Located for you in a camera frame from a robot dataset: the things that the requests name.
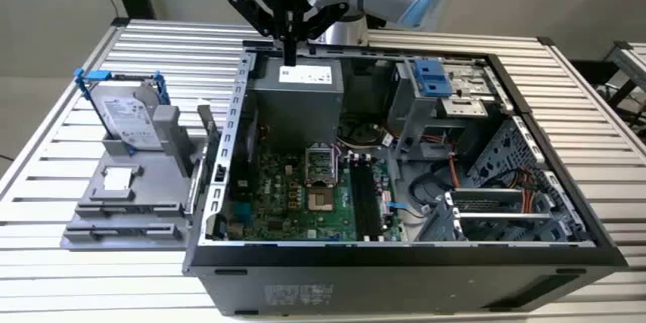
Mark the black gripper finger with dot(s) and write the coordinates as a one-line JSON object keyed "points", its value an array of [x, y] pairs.
{"points": [[255, 13], [323, 20]]}

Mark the dark RAM stick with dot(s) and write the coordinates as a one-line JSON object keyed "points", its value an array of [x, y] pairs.
{"points": [[128, 208], [120, 229]]}

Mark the black RAM slot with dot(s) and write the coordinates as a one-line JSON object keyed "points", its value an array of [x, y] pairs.
{"points": [[372, 198], [359, 194]]}

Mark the grey power supply unit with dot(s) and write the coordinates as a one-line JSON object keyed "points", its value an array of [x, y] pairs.
{"points": [[298, 111]]}

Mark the blue drive latch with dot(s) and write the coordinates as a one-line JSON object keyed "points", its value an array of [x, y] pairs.
{"points": [[431, 77]]}

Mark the grey drive cage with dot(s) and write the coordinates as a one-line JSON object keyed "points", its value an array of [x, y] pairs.
{"points": [[409, 118]]}

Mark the green graphics card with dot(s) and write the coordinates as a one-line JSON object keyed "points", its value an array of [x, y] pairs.
{"points": [[214, 137]]}

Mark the blue disk carrier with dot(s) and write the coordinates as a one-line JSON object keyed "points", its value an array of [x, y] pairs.
{"points": [[96, 74]]}

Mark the silver hard disk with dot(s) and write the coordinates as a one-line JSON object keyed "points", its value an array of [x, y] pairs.
{"points": [[128, 115]]}

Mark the black case fan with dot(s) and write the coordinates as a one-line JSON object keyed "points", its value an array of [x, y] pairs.
{"points": [[242, 171]]}

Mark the green motherboard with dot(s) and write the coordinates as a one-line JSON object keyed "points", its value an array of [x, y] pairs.
{"points": [[275, 194]]}

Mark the CPU socket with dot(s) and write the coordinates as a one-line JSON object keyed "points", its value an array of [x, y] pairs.
{"points": [[322, 200]]}

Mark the perforated grey metal panel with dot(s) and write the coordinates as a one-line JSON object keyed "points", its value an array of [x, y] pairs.
{"points": [[510, 145]]}

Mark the grey parts rack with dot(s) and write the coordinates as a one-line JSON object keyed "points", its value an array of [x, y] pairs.
{"points": [[156, 187]]}

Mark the silver CPU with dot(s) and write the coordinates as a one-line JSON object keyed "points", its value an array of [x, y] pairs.
{"points": [[119, 178]]}

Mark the blue port connector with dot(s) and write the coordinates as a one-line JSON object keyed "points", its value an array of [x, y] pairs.
{"points": [[242, 213]]}

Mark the metal slat side table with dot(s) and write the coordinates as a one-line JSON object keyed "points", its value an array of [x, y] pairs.
{"points": [[627, 58]]}

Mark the grey disk bay cage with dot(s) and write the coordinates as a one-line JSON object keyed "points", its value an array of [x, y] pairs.
{"points": [[499, 216]]}

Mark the black open PC case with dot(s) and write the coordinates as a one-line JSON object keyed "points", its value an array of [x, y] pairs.
{"points": [[403, 277]]}

